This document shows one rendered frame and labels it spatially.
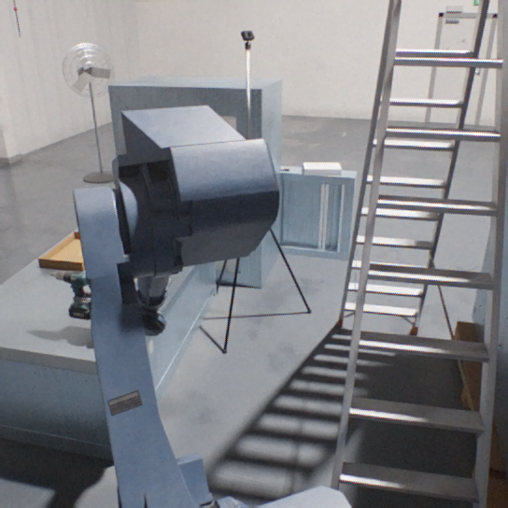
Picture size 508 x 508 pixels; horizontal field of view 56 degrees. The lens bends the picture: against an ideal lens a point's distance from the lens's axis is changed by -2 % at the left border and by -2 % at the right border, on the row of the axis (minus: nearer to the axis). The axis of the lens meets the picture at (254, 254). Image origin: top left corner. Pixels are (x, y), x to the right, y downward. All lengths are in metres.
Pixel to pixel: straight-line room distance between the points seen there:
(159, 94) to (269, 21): 7.88
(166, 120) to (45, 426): 1.93
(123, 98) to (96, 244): 2.86
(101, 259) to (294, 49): 10.45
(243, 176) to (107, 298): 0.40
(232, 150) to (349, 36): 10.14
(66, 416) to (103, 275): 1.62
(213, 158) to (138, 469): 0.70
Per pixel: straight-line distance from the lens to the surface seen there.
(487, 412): 1.76
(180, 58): 12.19
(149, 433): 1.16
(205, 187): 1.09
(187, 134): 1.24
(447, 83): 11.27
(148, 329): 2.17
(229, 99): 3.59
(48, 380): 2.56
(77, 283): 2.35
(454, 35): 11.21
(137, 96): 3.87
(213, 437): 2.77
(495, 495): 2.53
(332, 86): 11.32
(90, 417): 2.60
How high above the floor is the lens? 2.00
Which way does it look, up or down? 26 degrees down
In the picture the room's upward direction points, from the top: straight up
